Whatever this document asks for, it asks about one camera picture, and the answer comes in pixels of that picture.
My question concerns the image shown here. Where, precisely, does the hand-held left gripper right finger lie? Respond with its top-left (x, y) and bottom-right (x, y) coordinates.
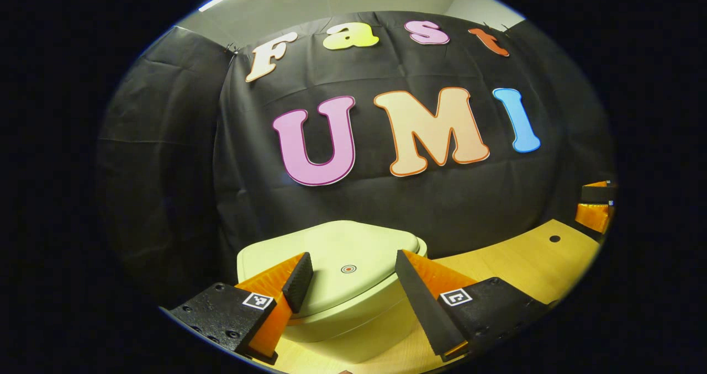
top-left (394, 249), bottom-right (553, 362)

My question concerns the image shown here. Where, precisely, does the black backdrop cloth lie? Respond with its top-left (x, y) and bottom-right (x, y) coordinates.
top-left (97, 10), bottom-right (616, 297)

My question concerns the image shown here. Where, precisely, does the green desktop garbage bin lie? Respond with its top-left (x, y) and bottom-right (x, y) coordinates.
top-left (236, 220), bottom-right (429, 364)

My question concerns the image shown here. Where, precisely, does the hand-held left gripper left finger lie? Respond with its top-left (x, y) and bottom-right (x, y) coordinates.
top-left (166, 251), bottom-right (314, 366)

